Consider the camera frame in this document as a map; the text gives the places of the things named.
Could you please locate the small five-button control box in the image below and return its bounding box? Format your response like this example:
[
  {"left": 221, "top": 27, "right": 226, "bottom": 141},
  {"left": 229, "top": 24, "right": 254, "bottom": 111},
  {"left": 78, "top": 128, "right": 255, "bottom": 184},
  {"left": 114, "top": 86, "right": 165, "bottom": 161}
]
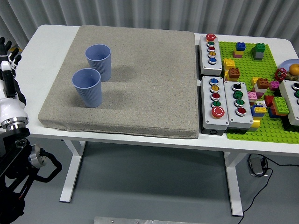
[{"left": 198, "top": 33, "right": 223, "bottom": 77}]

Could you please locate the red building block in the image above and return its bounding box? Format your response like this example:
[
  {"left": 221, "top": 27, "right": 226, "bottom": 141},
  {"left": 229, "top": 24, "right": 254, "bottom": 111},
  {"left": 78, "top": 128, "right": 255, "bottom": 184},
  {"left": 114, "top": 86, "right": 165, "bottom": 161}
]
[{"left": 263, "top": 95, "right": 275, "bottom": 108}]

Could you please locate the green grey block stack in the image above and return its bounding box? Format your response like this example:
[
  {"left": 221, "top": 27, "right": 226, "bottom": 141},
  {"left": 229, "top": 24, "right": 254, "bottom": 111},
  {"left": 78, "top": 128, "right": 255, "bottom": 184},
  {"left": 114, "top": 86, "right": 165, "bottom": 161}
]
[{"left": 251, "top": 42, "right": 266, "bottom": 61}]

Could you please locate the orange white block stack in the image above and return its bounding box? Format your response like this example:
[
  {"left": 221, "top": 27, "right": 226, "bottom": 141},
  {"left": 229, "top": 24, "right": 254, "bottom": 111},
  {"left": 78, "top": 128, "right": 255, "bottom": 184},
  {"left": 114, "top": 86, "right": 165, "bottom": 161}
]
[{"left": 254, "top": 77, "right": 270, "bottom": 94}]

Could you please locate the black power cable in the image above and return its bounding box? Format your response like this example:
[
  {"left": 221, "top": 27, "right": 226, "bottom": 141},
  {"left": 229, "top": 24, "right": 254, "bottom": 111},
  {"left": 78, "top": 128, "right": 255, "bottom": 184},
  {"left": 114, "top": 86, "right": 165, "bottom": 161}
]
[{"left": 238, "top": 156, "right": 299, "bottom": 224}]

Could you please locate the blue ribbed cup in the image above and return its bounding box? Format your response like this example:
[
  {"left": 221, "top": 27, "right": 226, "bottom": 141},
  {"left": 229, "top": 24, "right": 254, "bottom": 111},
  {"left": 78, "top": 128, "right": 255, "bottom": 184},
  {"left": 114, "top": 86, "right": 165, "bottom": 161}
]
[
  {"left": 85, "top": 44, "right": 112, "bottom": 82},
  {"left": 71, "top": 68, "right": 103, "bottom": 108}
]

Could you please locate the yellow building block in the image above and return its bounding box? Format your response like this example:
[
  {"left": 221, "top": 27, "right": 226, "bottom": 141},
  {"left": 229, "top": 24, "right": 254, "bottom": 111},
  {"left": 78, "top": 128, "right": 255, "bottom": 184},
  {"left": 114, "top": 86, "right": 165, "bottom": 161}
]
[{"left": 250, "top": 76, "right": 259, "bottom": 92}]

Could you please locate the green orange blue block stack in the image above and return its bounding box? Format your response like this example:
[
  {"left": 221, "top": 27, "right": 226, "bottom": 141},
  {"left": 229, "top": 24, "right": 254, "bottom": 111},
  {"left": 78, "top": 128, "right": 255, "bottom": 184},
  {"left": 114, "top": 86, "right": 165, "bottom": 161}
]
[{"left": 268, "top": 96, "right": 290, "bottom": 119}]

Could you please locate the green building baseplate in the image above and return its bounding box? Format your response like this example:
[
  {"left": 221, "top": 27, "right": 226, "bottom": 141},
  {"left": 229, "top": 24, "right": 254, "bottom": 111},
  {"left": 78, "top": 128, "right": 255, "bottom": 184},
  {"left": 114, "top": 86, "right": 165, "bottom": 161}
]
[{"left": 218, "top": 41, "right": 299, "bottom": 143}]

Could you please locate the light pink building block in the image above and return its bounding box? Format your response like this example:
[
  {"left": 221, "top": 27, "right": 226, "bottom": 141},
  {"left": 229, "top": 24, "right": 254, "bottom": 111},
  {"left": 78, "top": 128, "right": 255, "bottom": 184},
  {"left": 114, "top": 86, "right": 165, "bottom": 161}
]
[{"left": 247, "top": 91, "right": 258, "bottom": 106}]

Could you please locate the grey-brown mat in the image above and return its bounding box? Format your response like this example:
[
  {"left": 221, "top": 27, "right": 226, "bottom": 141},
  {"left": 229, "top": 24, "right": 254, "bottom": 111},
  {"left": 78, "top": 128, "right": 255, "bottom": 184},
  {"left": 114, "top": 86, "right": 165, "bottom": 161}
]
[{"left": 37, "top": 25, "right": 199, "bottom": 139}]

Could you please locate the white control box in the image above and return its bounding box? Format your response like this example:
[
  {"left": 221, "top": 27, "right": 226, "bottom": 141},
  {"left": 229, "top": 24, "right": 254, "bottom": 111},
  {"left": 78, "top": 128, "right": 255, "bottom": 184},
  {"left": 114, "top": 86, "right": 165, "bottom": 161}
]
[{"left": 278, "top": 79, "right": 299, "bottom": 126}]

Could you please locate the grey power adapter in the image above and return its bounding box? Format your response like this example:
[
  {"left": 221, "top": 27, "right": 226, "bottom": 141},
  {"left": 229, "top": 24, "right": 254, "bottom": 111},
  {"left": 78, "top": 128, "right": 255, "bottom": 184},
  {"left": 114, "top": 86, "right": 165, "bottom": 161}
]
[{"left": 248, "top": 156, "right": 267, "bottom": 177}]

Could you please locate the blue yellow pink block stack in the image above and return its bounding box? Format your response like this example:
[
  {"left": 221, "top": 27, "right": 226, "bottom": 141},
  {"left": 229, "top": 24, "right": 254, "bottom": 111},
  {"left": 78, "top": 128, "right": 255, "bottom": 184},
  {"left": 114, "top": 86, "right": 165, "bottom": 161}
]
[{"left": 232, "top": 42, "right": 246, "bottom": 59}]

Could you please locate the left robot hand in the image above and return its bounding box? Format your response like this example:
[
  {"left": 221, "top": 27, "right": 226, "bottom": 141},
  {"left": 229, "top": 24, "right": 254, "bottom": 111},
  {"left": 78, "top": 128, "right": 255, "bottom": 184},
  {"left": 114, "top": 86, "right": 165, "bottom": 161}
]
[{"left": 0, "top": 36, "right": 29, "bottom": 128}]

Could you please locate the four-button control box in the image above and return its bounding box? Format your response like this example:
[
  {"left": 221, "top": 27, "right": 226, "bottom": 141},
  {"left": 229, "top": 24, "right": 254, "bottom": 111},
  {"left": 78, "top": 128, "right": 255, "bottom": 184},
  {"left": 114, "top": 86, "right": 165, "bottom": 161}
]
[{"left": 223, "top": 80, "right": 254, "bottom": 134}]

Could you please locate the blue plate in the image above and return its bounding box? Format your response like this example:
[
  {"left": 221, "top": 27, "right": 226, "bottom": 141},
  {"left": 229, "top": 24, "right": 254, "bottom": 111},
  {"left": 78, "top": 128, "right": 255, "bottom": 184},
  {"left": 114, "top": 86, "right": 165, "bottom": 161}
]
[{"left": 279, "top": 59, "right": 299, "bottom": 77}]

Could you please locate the brown building block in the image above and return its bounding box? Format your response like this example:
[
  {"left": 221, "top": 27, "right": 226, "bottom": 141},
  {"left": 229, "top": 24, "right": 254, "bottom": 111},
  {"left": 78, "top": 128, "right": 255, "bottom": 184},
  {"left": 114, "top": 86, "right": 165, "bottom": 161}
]
[{"left": 228, "top": 67, "right": 241, "bottom": 79}]

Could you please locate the red valve wheel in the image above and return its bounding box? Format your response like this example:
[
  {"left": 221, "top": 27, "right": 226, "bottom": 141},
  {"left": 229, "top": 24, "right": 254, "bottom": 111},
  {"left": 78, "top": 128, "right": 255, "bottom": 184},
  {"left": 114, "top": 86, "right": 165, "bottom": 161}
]
[{"left": 274, "top": 67, "right": 287, "bottom": 82}]

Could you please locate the white table leg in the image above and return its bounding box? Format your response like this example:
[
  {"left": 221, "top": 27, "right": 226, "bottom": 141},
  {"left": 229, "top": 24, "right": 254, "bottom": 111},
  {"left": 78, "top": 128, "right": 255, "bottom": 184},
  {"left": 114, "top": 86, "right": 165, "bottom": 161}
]
[
  {"left": 223, "top": 151, "right": 245, "bottom": 217},
  {"left": 59, "top": 139, "right": 86, "bottom": 203}
]

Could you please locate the large five-button control box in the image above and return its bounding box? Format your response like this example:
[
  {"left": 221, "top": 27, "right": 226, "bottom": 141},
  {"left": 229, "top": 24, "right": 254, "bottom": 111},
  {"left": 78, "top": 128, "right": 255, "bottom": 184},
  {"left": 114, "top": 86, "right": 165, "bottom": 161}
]
[{"left": 200, "top": 76, "right": 230, "bottom": 136}]

